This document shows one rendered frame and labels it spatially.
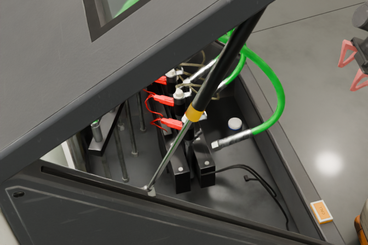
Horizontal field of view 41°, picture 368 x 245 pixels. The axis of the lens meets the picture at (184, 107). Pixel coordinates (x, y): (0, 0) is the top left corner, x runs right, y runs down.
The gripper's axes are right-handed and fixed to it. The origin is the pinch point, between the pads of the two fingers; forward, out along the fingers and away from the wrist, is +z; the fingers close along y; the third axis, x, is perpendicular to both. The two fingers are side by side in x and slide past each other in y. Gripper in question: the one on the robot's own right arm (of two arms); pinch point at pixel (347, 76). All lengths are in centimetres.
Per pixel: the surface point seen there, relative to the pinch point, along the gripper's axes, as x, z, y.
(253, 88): -19.7, 15.3, -3.9
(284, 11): 78, 72, -172
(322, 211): -14.6, 11.3, 38.2
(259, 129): -36.6, -1.3, 31.1
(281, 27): 72, 75, -155
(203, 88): -64, -24, 52
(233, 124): -20.4, 27.4, -0.6
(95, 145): -63, 20, 24
